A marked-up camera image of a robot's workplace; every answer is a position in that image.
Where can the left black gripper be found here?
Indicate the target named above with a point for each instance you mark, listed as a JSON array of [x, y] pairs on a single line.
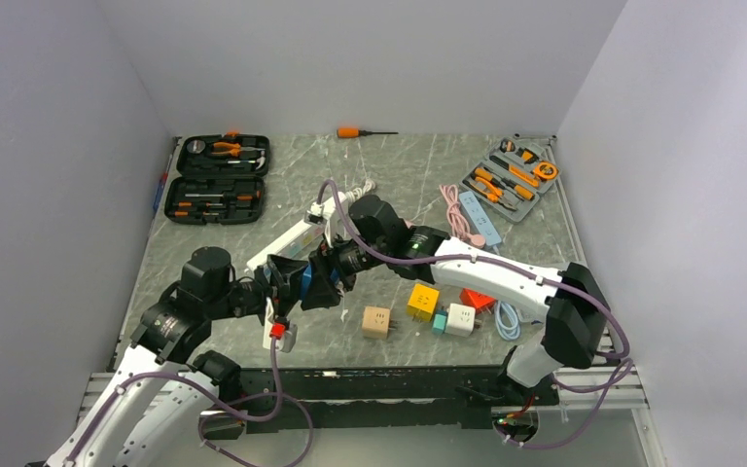
[[282, 272]]

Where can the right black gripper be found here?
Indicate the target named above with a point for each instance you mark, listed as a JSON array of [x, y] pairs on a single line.
[[322, 291]]

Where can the blue cube adapter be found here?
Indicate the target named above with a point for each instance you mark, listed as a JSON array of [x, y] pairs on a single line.
[[305, 282]]

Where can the white power strip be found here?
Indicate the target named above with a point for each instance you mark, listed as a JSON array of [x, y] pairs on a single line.
[[295, 239]]

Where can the beige cube adapter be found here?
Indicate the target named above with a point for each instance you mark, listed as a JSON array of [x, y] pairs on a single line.
[[377, 323]]

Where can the yellow cube adapter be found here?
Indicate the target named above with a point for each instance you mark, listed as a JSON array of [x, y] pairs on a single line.
[[422, 302]]

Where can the black tool case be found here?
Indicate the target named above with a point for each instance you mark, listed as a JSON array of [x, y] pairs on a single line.
[[221, 180]]

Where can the teal cube adapter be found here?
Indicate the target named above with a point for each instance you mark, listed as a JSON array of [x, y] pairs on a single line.
[[438, 323]]

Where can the white cube adapter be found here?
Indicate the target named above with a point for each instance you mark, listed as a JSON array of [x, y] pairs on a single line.
[[461, 320]]

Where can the red cube adapter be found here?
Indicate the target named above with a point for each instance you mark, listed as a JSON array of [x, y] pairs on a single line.
[[478, 301]]

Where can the light blue power strip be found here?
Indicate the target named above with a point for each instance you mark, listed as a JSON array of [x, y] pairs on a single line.
[[478, 219]]

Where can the grey tool case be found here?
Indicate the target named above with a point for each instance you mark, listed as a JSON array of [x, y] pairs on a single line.
[[514, 176]]

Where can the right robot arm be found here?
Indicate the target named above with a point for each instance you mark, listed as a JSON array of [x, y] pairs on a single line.
[[567, 302]]

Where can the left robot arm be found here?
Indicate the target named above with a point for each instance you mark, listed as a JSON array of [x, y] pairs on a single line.
[[161, 383]]

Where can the blue red pen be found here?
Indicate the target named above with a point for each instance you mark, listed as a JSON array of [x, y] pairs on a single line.
[[164, 177]]

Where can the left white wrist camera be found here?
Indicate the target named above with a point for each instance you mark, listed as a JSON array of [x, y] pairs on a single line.
[[278, 333]]

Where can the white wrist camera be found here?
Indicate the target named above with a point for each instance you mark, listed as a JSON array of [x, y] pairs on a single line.
[[320, 213], [278, 333]]

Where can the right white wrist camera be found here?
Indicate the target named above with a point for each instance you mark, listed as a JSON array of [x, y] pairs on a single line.
[[320, 213]]

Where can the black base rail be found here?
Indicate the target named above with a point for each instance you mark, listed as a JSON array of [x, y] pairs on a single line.
[[466, 396]]

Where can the orange handled screwdriver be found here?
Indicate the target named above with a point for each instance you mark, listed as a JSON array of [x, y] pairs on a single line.
[[355, 132]]

